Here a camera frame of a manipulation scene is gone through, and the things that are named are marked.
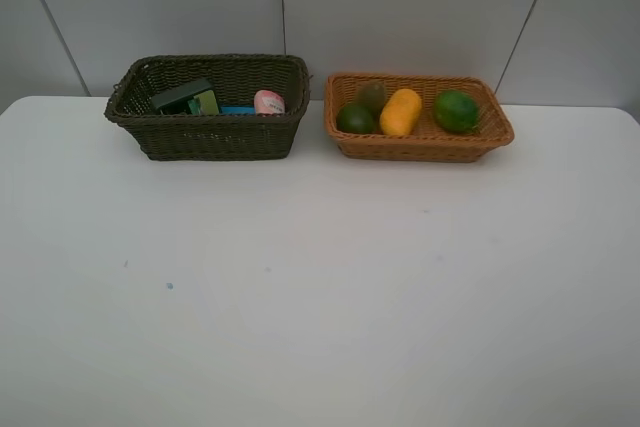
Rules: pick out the dark green avocado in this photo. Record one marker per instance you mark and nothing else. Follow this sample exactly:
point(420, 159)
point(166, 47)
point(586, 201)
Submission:
point(355, 118)

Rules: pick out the pink spray bottle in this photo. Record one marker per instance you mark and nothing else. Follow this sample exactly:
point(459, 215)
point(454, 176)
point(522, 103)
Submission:
point(268, 103)

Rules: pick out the brown kiwi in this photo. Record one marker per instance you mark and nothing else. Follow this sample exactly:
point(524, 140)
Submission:
point(372, 96)

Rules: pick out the blue whiteboard eraser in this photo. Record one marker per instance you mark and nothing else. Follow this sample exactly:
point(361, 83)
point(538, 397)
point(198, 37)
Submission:
point(237, 110)

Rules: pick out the yellow mango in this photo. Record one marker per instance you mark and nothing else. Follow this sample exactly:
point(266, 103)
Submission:
point(401, 113)

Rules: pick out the dark green pump bottle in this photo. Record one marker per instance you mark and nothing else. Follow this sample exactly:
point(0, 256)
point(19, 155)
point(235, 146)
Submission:
point(193, 98)

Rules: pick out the green lime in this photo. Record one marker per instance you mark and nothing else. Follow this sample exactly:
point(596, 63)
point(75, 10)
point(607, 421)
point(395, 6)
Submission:
point(456, 112)

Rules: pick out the orange wicker basket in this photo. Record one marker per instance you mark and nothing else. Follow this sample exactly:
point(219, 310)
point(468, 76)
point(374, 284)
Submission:
point(428, 141)

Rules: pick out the dark brown wicker basket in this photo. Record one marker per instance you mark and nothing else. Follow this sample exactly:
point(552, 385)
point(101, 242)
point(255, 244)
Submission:
point(235, 79)

